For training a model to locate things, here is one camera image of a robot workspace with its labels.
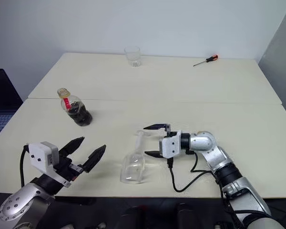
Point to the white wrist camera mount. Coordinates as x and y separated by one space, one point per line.
171 145
39 155

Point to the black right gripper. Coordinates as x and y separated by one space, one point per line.
173 134

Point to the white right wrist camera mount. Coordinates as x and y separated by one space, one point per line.
171 145

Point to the plastic cola bottle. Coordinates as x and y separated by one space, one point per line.
79 114

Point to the clear wine glass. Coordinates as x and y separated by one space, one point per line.
133 167

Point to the grey partition panel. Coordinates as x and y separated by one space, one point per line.
281 59

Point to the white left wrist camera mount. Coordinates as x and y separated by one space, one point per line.
39 155

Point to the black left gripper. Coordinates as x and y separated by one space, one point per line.
65 167

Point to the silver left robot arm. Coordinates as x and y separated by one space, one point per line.
19 202

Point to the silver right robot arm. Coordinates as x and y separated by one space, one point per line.
214 155

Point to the clear glass tumbler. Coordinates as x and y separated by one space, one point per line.
133 56

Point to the dark laptop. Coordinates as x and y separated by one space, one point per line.
2 95

